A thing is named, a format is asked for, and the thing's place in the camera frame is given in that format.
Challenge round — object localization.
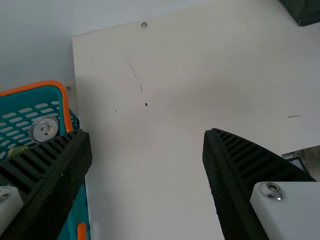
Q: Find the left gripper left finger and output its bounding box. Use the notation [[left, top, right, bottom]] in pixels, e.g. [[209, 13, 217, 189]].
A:
[[0, 130, 93, 240]]

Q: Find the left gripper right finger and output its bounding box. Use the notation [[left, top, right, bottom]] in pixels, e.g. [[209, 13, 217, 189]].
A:
[[203, 128, 320, 240]]

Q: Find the teal shopping basket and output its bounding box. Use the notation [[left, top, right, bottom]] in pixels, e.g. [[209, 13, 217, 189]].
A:
[[0, 79, 90, 240]]

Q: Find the silver can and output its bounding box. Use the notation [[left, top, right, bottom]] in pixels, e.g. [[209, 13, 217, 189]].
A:
[[28, 115, 60, 144]]

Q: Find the dark grey bag with straps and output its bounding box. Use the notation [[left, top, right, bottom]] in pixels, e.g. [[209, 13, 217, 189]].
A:
[[277, 0, 320, 27]]

